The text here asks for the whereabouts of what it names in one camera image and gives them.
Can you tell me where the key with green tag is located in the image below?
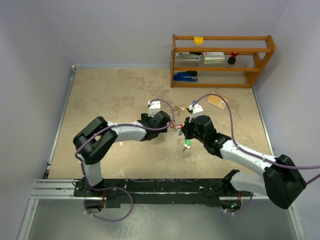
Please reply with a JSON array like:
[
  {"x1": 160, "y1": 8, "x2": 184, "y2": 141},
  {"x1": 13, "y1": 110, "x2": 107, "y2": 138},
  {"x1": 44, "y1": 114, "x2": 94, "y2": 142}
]
[{"x1": 182, "y1": 139, "x2": 191, "y2": 152}]

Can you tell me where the orange red carabiner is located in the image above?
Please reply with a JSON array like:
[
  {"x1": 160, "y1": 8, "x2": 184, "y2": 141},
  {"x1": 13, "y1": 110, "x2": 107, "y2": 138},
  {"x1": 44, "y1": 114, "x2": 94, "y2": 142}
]
[{"x1": 170, "y1": 106, "x2": 180, "y2": 112}]

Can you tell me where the key with yellow tag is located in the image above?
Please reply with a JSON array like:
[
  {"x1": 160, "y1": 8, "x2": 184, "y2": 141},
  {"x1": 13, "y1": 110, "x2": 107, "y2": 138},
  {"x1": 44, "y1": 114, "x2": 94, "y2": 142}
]
[{"x1": 176, "y1": 107, "x2": 187, "y2": 116}]

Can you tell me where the key with red tag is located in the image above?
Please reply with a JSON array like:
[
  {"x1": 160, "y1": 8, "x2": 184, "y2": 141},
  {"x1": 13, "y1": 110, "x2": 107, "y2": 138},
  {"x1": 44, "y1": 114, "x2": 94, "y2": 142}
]
[{"x1": 173, "y1": 126, "x2": 181, "y2": 132}]

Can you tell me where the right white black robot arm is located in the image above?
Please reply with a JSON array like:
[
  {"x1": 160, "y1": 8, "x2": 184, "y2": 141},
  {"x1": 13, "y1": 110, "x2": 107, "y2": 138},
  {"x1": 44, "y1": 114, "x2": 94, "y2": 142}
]
[{"x1": 181, "y1": 115, "x2": 307, "y2": 209}]

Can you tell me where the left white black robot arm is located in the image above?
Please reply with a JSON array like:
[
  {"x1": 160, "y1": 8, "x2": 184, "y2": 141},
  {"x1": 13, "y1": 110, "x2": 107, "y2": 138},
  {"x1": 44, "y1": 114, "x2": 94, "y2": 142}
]
[{"x1": 72, "y1": 110, "x2": 172, "y2": 196}]

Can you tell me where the brown spiral notebook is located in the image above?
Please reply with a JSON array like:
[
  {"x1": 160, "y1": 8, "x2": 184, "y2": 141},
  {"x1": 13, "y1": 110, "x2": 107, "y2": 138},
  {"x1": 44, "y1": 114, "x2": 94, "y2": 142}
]
[{"x1": 207, "y1": 91, "x2": 229, "y2": 110}]

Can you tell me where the blue stapler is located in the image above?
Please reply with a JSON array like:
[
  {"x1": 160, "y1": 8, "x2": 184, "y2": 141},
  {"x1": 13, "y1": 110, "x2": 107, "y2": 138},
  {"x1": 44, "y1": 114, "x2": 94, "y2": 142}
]
[{"x1": 173, "y1": 70, "x2": 198, "y2": 82}]

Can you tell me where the white stapler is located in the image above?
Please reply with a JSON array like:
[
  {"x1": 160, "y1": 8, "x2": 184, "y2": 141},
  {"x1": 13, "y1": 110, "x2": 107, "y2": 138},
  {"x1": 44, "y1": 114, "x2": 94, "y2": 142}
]
[{"x1": 175, "y1": 51, "x2": 202, "y2": 62}]

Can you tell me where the wooden shelf rack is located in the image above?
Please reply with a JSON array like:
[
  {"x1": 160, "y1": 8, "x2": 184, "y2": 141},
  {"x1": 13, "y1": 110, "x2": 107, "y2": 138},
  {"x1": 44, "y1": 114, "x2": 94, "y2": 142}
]
[{"x1": 170, "y1": 35, "x2": 276, "y2": 88}]

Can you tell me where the white cardboard box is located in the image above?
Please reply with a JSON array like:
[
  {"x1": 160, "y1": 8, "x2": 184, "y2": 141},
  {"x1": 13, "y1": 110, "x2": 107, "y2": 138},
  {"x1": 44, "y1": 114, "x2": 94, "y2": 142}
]
[{"x1": 202, "y1": 52, "x2": 225, "y2": 64}]

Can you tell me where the red black stamp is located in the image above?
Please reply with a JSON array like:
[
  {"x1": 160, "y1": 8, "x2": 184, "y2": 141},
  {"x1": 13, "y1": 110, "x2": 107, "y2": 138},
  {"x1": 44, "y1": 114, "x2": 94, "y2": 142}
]
[{"x1": 227, "y1": 52, "x2": 239, "y2": 65}]

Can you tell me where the yellow tape dispenser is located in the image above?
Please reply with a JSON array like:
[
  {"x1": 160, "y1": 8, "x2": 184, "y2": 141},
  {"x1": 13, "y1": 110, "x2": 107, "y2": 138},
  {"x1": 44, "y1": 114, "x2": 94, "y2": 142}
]
[{"x1": 193, "y1": 36, "x2": 204, "y2": 47}]

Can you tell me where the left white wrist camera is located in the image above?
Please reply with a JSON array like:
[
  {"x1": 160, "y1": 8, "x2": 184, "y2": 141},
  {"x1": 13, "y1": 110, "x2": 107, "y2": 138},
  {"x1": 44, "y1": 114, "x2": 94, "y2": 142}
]
[{"x1": 147, "y1": 100, "x2": 161, "y2": 117}]

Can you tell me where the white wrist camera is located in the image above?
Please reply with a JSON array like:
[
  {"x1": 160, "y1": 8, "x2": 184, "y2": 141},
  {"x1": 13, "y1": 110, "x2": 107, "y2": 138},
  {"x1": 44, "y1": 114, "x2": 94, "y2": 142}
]
[
  {"x1": 187, "y1": 103, "x2": 204, "y2": 123},
  {"x1": 147, "y1": 100, "x2": 161, "y2": 117}
]

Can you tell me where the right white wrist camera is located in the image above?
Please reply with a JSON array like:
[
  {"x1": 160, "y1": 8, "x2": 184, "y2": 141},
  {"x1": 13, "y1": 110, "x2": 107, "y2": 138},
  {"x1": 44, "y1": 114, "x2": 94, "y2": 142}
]
[{"x1": 187, "y1": 103, "x2": 204, "y2": 123}]

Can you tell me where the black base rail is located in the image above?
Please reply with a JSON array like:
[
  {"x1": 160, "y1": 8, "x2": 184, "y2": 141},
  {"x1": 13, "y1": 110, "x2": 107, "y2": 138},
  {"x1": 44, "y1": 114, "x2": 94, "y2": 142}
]
[{"x1": 72, "y1": 178, "x2": 251, "y2": 209}]

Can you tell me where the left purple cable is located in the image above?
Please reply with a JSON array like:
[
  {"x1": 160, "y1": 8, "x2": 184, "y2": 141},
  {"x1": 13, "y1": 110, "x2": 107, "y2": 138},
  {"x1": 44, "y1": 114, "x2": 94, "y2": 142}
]
[{"x1": 74, "y1": 98, "x2": 176, "y2": 222}]

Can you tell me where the purple cable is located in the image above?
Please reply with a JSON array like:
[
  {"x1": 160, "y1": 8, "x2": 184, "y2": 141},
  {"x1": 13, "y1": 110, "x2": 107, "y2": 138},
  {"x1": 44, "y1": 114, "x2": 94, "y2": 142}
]
[
  {"x1": 74, "y1": 98, "x2": 176, "y2": 222},
  {"x1": 192, "y1": 93, "x2": 320, "y2": 215}
]

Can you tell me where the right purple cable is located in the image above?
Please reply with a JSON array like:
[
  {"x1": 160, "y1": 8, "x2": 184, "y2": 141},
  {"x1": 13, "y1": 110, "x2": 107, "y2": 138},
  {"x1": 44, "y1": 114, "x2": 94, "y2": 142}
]
[{"x1": 192, "y1": 93, "x2": 320, "y2": 215}]

